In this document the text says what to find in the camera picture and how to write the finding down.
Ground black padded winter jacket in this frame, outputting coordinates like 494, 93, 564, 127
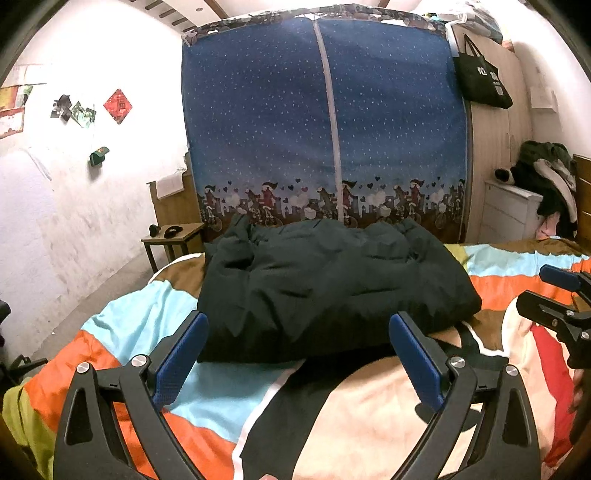
196, 214, 484, 365

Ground pile of dark clothes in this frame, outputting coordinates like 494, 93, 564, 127
510, 140, 578, 240

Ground white drawer cabinet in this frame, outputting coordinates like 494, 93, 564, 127
477, 180, 543, 244

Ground wooden headboard panel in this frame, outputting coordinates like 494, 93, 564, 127
573, 155, 591, 250

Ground black white plush toy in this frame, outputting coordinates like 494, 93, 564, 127
494, 168, 515, 185

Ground colourful patchwork bed quilt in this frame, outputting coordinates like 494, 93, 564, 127
1, 239, 590, 479

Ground wooden wardrobe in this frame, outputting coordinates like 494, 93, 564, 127
452, 24, 533, 243

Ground black tote bag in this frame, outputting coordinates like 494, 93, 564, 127
453, 34, 513, 110

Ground small wooden side table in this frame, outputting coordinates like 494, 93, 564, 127
141, 222, 205, 273

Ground black item on table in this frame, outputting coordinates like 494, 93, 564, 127
163, 225, 183, 239

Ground blue fabric wardrobe cover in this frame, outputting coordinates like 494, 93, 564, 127
181, 4, 468, 242

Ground green wall hook holder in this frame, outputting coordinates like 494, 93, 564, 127
89, 146, 109, 167

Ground dark paper wall cutouts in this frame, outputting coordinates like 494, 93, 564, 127
50, 95, 96, 128

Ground red diamond wall decoration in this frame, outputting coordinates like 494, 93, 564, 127
103, 89, 132, 124

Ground wall posters at left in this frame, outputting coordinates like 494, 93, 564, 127
0, 85, 33, 139

